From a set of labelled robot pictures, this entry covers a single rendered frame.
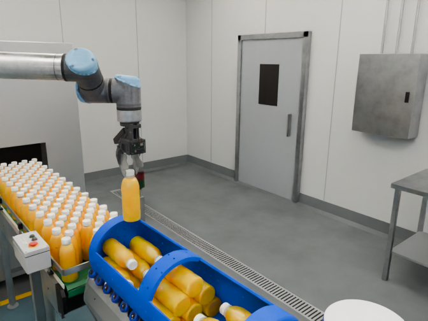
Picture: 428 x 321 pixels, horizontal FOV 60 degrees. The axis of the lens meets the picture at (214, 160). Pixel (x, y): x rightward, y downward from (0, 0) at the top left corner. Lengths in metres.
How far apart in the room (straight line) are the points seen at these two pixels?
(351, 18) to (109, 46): 3.45
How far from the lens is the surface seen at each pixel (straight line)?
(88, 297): 1.84
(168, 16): 6.59
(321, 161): 4.84
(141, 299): 1.31
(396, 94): 4.05
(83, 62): 1.27
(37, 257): 1.79
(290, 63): 4.98
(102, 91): 1.38
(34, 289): 1.95
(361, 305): 1.52
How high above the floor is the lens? 1.88
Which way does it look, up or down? 15 degrees down
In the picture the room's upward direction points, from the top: 1 degrees clockwise
